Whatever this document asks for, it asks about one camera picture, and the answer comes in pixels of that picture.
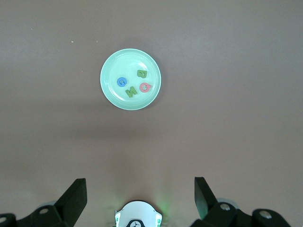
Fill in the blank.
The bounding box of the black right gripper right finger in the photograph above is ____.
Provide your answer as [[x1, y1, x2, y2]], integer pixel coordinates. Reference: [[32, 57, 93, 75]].
[[191, 176, 291, 227]]

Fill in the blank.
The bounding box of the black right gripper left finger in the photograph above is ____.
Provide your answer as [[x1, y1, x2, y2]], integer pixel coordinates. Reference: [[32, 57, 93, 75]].
[[0, 178, 88, 227]]

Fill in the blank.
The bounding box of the green letter N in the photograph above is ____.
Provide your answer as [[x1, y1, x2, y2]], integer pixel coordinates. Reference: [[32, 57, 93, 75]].
[[125, 87, 138, 99]]

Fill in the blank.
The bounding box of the red letter Q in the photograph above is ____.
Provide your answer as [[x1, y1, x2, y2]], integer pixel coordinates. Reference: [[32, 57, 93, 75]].
[[139, 82, 152, 93]]

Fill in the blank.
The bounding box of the brown table mat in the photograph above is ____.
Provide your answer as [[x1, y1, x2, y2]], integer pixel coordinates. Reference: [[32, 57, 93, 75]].
[[0, 0, 303, 227]]

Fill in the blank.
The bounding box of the light green plate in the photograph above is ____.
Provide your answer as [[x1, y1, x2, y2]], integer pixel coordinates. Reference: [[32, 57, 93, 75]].
[[100, 48, 162, 111]]

